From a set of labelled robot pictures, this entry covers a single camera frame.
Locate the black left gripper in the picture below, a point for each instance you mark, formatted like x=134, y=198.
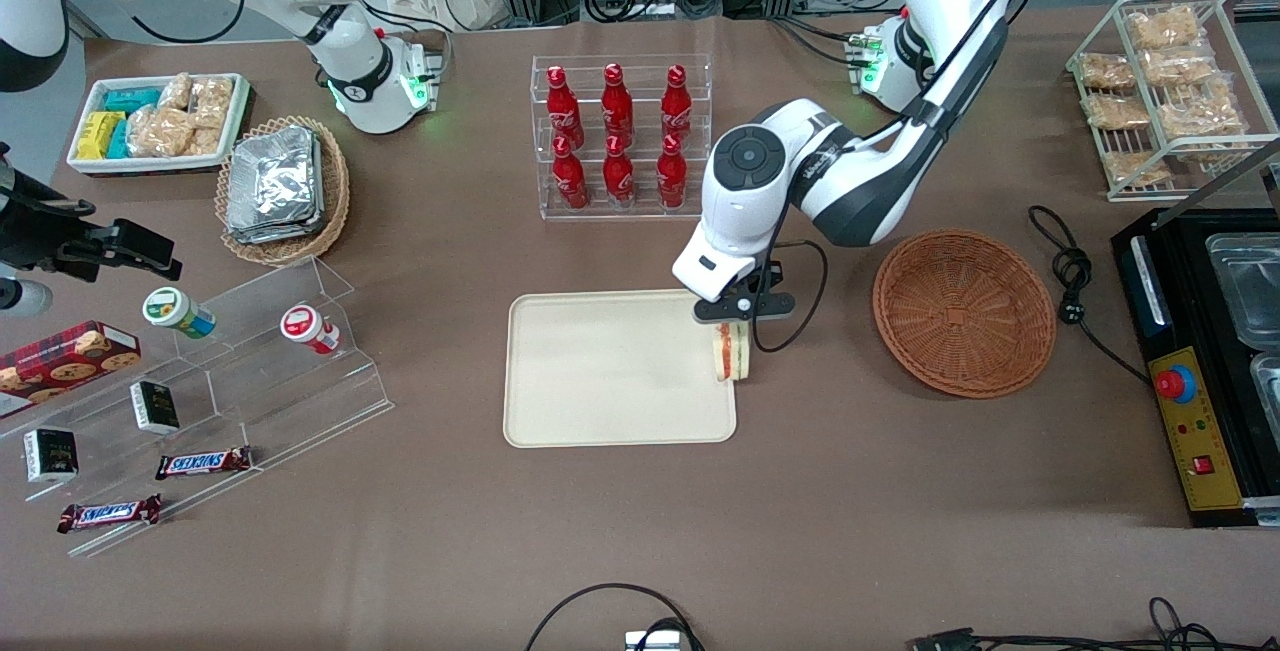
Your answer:
x=775, y=278

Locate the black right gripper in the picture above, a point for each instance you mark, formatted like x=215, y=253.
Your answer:
x=38, y=234

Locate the triangle sandwich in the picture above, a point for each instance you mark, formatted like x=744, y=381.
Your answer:
x=732, y=353

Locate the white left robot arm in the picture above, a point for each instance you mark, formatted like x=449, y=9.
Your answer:
x=850, y=181

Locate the beige plastic tray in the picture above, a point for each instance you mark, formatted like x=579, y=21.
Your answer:
x=610, y=371

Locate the white rectangular snack tray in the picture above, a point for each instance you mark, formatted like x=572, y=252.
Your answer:
x=238, y=101

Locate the oval tan wicker basket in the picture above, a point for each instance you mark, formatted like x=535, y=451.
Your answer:
x=335, y=196

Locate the round brown wicker basket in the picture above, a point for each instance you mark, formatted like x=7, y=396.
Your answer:
x=965, y=316

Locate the green lid yogurt cup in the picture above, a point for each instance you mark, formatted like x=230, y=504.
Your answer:
x=172, y=309

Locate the teal snack pack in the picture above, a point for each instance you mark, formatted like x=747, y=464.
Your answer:
x=132, y=99
x=119, y=141

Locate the bagged rice crisp snack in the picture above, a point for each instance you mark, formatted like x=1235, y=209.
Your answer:
x=204, y=141
x=160, y=131
x=176, y=91
x=212, y=101

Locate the yellow snack pack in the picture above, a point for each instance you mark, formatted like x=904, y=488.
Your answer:
x=98, y=134

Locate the red plaid cookie box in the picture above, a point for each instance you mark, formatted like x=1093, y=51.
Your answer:
x=60, y=361

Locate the silver foil packet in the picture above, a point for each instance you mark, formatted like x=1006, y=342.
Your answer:
x=270, y=176
x=318, y=201

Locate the red cola bottle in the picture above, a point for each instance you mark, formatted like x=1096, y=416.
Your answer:
x=671, y=177
x=617, y=103
x=570, y=179
x=677, y=103
x=618, y=177
x=563, y=106

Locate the small black box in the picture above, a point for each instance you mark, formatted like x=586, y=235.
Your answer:
x=155, y=408
x=50, y=456

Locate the red lid yogurt cup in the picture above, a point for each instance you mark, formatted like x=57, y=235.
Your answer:
x=303, y=324

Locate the clear acrylic step display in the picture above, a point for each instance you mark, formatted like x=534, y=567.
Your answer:
x=290, y=401

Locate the snickers chocolate bar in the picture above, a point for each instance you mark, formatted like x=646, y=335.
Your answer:
x=110, y=514
x=203, y=463

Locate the clear acrylic bottle rack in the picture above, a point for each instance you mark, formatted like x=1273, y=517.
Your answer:
x=645, y=81

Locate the small grey device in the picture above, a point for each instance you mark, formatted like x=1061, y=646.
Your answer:
x=655, y=641

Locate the bagged bread snack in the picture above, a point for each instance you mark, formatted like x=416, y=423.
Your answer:
x=1117, y=111
x=1180, y=66
x=1165, y=28
x=1107, y=71
x=1200, y=116
x=1135, y=168

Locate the black machine with yellow panel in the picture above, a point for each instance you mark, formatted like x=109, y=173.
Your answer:
x=1195, y=451

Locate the grey metal bar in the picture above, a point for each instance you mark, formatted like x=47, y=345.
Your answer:
x=1230, y=173

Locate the steel food container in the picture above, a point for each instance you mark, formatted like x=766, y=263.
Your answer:
x=1268, y=391
x=1250, y=286

